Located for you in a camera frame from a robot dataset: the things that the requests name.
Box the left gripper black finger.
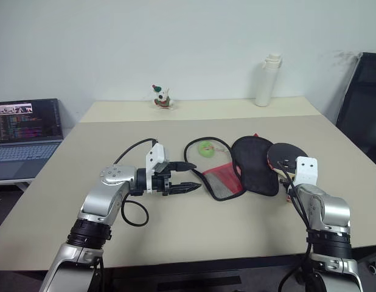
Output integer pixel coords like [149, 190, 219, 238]
[170, 161, 197, 173]
[169, 181, 203, 196]

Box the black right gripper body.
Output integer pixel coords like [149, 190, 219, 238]
[279, 167, 296, 187]

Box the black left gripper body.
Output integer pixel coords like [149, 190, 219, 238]
[151, 161, 174, 196]

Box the black rubber table tennis paddle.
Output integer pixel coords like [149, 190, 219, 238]
[266, 142, 310, 203]

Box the black and red paddle case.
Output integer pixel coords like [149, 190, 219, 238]
[183, 133, 280, 202]

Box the green round plush charm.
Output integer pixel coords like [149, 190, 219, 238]
[197, 141, 232, 159]

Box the white dog figurine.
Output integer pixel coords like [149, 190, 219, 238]
[150, 83, 177, 111]

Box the white water bottle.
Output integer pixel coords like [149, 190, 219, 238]
[255, 53, 283, 108]

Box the black under-table panel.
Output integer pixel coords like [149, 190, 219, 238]
[110, 257, 312, 292]

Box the black office chair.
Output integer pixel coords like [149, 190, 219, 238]
[335, 52, 376, 172]

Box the open grey laptop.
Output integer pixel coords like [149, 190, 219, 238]
[0, 98, 65, 182]

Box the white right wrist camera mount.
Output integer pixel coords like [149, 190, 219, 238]
[292, 156, 318, 186]

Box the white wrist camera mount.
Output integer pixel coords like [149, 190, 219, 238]
[144, 142, 171, 194]
[292, 156, 318, 186]

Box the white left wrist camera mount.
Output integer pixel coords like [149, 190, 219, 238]
[144, 142, 171, 194]

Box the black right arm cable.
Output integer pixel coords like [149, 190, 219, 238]
[278, 170, 313, 292]

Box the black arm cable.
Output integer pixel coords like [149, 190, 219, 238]
[278, 170, 313, 292]
[113, 138, 160, 228]

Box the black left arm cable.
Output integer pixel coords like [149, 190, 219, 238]
[113, 138, 160, 228]

